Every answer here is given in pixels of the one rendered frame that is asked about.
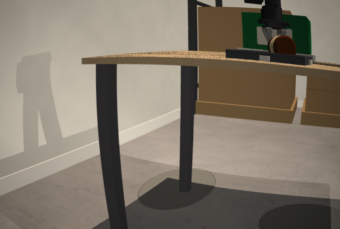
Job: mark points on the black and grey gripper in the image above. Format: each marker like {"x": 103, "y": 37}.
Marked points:
{"x": 273, "y": 21}

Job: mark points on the green crate with dividers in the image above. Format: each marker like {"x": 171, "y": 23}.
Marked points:
{"x": 299, "y": 31}

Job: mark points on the brown round-bodied bottle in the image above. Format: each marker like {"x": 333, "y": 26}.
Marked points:
{"x": 282, "y": 44}

